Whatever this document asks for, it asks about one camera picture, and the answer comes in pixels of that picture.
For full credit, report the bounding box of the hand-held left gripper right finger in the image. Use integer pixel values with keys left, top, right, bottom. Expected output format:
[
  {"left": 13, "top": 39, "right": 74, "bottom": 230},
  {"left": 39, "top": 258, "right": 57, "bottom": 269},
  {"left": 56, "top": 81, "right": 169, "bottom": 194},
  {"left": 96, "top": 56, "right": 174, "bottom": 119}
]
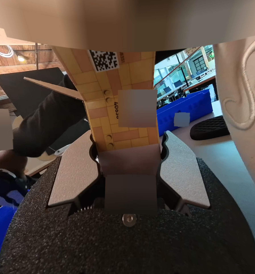
[{"left": 157, "top": 130, "right": 211, "bottom": 210}]

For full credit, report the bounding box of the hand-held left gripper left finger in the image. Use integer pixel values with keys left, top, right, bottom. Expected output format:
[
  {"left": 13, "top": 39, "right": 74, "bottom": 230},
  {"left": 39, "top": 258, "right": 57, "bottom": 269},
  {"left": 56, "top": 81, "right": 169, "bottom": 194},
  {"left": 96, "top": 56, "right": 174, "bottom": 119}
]
[{"left": 47, "top": 131, "right": 104, "bottom": 210}]

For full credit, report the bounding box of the yellow brick-print cardboard box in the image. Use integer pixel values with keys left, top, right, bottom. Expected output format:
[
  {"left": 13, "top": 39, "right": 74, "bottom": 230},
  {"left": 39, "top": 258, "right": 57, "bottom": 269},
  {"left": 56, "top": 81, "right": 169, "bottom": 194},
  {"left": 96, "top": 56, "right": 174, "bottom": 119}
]
[{"left": 23, "top": 46, "right": 162, "bottom": 176}]

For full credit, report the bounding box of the wood-edged office desk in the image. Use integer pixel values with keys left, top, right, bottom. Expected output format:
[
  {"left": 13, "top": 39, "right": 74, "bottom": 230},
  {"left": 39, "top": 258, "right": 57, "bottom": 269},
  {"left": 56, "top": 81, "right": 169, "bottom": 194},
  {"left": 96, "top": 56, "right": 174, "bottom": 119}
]
[{"left": 182, "top": 69, "right": 217, "bottom": 101}]

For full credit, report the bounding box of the black mesh wrist rest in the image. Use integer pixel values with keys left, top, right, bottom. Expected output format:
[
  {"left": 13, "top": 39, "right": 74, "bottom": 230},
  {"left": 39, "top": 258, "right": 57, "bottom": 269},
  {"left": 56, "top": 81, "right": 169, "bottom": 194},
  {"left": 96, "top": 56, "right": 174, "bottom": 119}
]
[{"left": 190, "top": 116, "right": 230, "bottom": 141}]

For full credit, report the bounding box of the black flat panel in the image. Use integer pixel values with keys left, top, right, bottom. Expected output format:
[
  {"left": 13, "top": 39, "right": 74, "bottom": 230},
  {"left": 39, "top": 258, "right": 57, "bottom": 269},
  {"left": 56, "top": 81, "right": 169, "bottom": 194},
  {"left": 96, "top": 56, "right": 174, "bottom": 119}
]
[{"left": 0, "top": 67, "right": 66, "bottom": 120}]

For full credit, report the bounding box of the white mannequin head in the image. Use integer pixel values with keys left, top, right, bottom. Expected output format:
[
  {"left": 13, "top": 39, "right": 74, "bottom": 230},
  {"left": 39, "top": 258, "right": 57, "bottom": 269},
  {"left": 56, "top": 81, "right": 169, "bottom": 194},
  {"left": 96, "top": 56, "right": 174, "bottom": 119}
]
[{"left": 213, "top": 34, "right": 255, "bottom": 199}]

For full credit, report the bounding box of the white coiled cable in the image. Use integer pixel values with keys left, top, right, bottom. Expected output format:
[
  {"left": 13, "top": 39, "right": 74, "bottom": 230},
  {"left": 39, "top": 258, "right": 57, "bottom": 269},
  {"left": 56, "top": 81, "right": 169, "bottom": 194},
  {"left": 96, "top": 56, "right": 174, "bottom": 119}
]
[{"left": 0, "top": 45, "right": 14, "bottom": 58}]

